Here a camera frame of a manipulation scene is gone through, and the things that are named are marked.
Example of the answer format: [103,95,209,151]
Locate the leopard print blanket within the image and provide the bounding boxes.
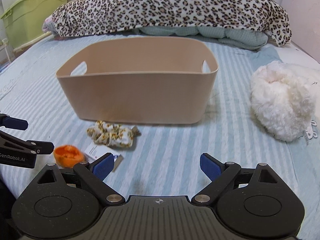
[42,0,292,47]

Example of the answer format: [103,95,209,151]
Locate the white wire rack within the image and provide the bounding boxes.
[1,38,12,63]

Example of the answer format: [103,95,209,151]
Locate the white card box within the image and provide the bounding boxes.
[84,143,124,172]

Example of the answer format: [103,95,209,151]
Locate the striped light blue bedsheet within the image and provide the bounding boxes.
[1,35,319,239]

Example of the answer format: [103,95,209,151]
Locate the white fluffy plush toy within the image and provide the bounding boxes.
[250,61,319,142]

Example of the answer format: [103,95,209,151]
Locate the teal checked quilt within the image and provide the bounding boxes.
[133,26,268,50]

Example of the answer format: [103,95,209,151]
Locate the pink headboard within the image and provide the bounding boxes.
[281,0,320,61]

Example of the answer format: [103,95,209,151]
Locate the green plastic storage bin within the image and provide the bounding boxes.
[1,0,67,49]

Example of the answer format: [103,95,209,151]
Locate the beige plastic storage basket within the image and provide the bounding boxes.
[56,36,219,125]

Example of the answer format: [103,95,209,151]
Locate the floral fabric scrunchie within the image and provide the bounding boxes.
[86,120,141,148]

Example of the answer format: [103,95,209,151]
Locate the orange plush cloth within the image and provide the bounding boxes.
[53,145,85,168]

